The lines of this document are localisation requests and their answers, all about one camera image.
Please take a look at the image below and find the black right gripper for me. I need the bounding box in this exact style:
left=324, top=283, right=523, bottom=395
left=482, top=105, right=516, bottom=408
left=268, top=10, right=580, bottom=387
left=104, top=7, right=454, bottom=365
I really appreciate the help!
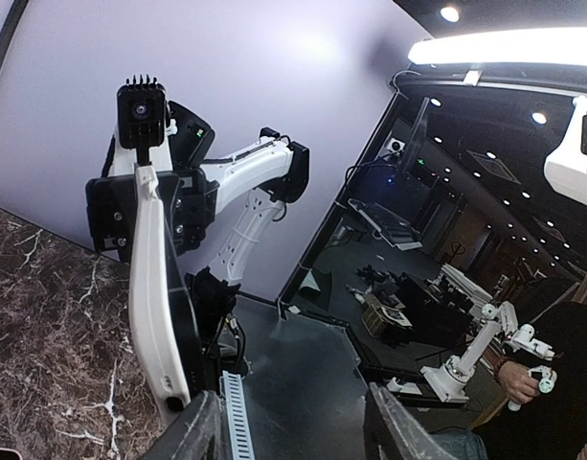
left=85, top=170, right=210, bottom=263

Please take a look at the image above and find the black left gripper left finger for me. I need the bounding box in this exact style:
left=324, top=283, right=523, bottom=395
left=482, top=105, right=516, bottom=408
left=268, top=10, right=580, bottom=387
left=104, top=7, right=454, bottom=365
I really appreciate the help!
left=148, top=391, right=222, bottom=460

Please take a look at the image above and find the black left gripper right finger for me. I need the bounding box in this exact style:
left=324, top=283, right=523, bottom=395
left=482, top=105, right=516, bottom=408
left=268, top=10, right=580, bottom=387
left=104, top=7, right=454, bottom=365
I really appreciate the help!
left=364, top=382, right=454, bottom=460

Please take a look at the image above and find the white phone case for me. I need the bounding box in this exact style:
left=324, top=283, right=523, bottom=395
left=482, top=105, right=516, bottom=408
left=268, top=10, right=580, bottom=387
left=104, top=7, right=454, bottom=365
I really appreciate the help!
left=128, top=166, right=190, bottom=426

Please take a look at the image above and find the black smartphone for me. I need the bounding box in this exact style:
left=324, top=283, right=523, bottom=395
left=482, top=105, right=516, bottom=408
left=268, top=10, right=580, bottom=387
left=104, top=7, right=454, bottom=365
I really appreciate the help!
left=164, top=204, right=207, bottom=399

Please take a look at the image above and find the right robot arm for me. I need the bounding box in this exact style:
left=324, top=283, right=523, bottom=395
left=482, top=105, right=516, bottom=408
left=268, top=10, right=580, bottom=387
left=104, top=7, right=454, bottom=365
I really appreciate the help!
left=85, top=102, right=309, bottom=342

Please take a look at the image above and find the seated operator in black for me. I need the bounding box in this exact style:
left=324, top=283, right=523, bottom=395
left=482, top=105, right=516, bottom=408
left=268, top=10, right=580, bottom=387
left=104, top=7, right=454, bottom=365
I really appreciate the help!
left=434, top=300, right=587, bottom=459

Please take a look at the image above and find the white slotted cable duct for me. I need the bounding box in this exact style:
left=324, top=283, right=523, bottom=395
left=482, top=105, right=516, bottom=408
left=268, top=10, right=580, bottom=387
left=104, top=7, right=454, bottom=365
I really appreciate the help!
left=220, top=371, right=256, bottom=460

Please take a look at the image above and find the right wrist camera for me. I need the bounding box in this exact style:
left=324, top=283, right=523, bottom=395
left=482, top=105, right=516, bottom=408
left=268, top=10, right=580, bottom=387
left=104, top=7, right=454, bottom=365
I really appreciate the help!
left=117, top=74, right=169, bottom=166

